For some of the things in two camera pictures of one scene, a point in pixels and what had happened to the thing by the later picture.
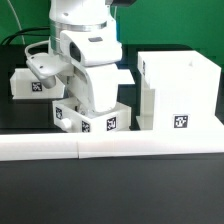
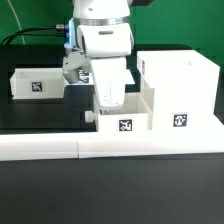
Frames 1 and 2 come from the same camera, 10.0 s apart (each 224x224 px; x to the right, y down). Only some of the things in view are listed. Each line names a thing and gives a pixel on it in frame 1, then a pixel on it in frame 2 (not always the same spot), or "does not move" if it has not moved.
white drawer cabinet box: (180, 90) does not move
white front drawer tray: (69, 117) → (134, 115)
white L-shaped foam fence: (57, 146) does not move
